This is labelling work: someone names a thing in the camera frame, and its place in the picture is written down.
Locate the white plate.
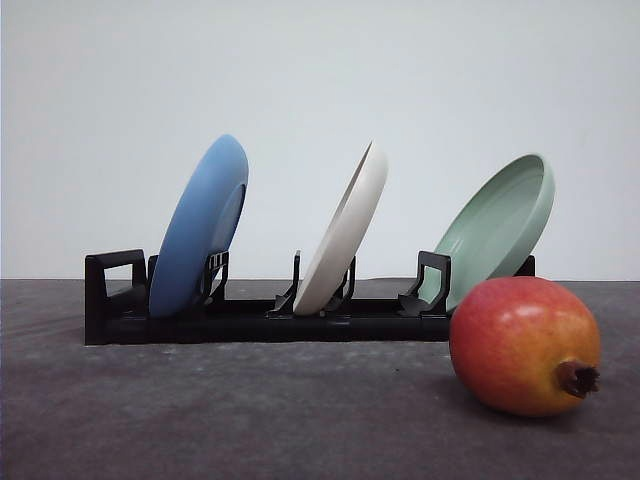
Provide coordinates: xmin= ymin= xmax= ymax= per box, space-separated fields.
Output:
xmin=293 ymin=141 xmax=389 ymax=316

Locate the red-orange pomegranate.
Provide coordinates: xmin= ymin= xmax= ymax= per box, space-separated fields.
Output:
xmin=450 ymin=276 xmax=601 ymax=418

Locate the blue plate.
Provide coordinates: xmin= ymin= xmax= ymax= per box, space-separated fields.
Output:
xmin=149 ymin=134 xmax=249 ymax=319

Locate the green plate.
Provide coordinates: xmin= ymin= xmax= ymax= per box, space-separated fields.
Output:
xmin=419 ymin=154 xmax=555 ymax=312

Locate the black plate rack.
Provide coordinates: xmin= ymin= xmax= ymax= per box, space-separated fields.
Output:
xmin=84 ymin=249 xmax=537 ymax=345

